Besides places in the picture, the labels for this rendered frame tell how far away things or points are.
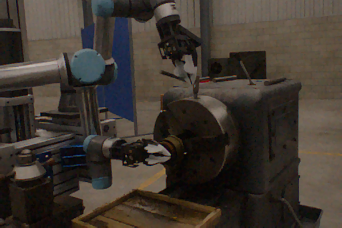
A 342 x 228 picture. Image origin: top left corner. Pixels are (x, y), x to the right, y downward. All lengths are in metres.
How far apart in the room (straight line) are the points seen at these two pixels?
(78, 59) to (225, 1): 10.67
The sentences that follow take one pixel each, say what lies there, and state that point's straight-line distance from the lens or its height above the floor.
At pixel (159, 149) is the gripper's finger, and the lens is 1.09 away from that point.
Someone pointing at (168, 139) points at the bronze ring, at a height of 1.12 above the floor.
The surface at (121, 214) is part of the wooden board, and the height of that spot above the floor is 0.89.
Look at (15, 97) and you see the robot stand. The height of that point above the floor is 1.25.
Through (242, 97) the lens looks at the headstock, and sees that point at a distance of 1.29.
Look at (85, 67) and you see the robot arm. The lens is 1.17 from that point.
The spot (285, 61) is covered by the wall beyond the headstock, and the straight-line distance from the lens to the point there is 11.12.
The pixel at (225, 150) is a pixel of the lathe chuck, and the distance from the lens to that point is 1.17.
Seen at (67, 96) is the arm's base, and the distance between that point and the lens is 1.61.
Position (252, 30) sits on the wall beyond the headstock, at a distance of 11.32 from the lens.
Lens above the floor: 1.38
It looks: 7 degrees down
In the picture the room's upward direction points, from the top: 2 degrees counter-clockwise
